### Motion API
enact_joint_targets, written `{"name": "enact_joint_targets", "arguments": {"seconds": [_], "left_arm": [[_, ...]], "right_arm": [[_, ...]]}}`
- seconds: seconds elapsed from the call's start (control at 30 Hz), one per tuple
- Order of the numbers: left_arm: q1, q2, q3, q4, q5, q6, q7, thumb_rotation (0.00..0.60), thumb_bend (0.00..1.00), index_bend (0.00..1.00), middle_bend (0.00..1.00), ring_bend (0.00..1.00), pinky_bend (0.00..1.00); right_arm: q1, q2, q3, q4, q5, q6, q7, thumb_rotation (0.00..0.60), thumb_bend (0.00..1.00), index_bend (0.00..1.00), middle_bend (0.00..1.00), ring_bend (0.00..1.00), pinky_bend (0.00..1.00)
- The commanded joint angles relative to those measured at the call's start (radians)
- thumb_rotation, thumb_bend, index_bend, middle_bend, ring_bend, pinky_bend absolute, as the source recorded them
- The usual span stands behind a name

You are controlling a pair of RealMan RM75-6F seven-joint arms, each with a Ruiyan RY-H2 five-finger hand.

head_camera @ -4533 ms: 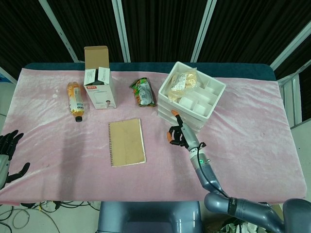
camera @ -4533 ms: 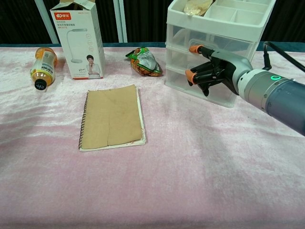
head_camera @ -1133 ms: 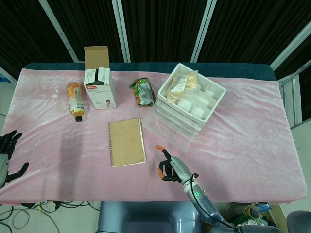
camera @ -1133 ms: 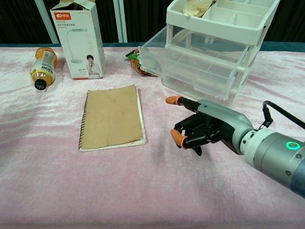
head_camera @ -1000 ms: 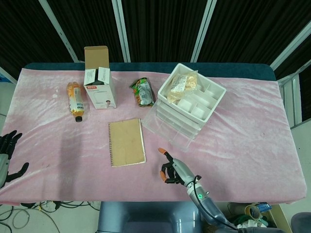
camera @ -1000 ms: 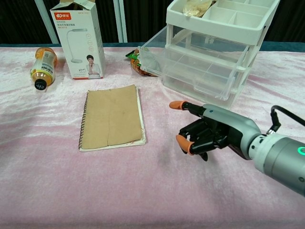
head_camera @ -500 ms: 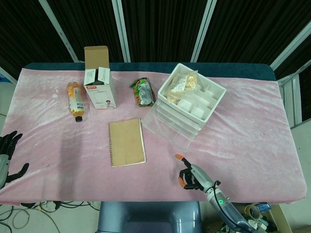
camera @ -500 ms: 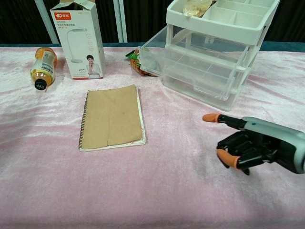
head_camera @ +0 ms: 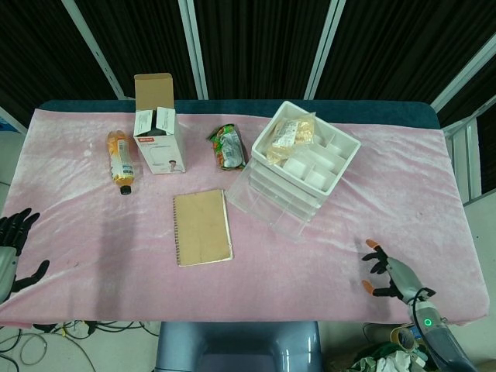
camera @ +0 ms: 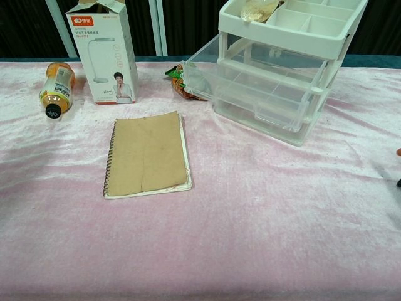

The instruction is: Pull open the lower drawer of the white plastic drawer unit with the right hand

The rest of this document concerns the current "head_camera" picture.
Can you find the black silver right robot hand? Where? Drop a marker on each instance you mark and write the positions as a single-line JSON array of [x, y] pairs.
[[403, 279]]

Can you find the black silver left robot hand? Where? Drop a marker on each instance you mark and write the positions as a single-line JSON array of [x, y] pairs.
[[7, 252]]

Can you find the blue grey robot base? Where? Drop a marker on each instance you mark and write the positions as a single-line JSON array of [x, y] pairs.
[[232, 345]]

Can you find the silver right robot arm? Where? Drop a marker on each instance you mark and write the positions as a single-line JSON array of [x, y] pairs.
[[438, 337]]

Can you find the white drawer organizer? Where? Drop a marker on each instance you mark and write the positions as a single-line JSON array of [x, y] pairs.
[[345, 149]]

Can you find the open white cardboard box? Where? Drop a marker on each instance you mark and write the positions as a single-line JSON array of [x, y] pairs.
[[162, 155]]

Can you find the blue plastic packet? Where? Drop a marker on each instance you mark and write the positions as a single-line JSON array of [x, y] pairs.
[[414, 332]]

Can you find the brown tape roll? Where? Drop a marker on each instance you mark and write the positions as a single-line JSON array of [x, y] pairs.
[[393, 336]]

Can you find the green white cloth pile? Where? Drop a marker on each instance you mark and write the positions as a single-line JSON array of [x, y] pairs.
[[387, 360]]

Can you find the pink table cloth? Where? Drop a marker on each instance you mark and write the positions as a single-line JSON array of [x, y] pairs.
[[310, 279]]

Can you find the orange juice bottle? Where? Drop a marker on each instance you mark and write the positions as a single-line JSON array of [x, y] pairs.
[[121, 159]]

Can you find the clear bag of yellow snacks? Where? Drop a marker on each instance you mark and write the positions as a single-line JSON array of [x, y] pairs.
[[288, 133]]

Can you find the brown spiral notebook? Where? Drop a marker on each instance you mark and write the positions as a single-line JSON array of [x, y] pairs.
[[201, 228]]

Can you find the green orange snack packet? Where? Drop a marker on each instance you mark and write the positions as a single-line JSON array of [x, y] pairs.
[[228, 149]]

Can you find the black curtain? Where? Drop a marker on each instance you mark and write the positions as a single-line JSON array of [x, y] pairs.
[[252, 46]]

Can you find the white metal frame post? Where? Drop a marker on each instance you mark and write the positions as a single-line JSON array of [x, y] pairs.
[[97, 50], [193, 50], [323, 50], [465, 67]]

